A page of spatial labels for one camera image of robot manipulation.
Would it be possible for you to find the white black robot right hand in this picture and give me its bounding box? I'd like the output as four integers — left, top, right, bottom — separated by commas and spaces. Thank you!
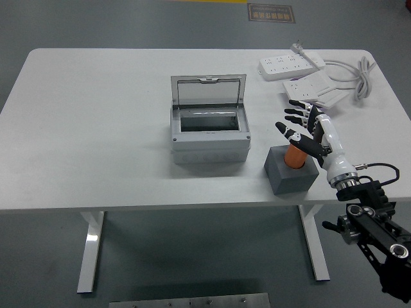
275, 99, 358, 182

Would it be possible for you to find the orange cylindrical battery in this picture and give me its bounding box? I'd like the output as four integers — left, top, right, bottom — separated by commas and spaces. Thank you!
284, 144, 308, 169

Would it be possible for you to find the grey plastic junction box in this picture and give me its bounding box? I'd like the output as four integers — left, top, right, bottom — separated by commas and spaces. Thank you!
169, 104, 251, 165

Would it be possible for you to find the transparent hinged box lid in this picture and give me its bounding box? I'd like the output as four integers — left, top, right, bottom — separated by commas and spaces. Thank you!
170, 74, 247, 108

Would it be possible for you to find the grey block battery holder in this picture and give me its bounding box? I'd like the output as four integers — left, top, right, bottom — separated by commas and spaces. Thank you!
263, 144, 320, 196

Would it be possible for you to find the flat white socket panel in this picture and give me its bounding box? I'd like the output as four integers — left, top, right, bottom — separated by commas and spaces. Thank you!
282, 73, 337, 104

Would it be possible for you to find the white table leg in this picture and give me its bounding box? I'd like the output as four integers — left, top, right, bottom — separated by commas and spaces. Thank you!
76, 210, 106, 295
297, 204, 331, 282

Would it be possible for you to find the long white power strip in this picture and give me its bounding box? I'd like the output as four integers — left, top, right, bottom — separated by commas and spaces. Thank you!
256, 53, 326, 81

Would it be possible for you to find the brown floor sign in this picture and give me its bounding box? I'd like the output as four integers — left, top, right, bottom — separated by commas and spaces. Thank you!
247, 3, 296, 24

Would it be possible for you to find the grey metal plate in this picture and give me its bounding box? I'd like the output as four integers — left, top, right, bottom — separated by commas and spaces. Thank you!
108, 292, 270, 308

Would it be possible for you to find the white power cord with plug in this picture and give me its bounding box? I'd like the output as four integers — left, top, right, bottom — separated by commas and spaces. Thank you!
290, 38, 377, 103

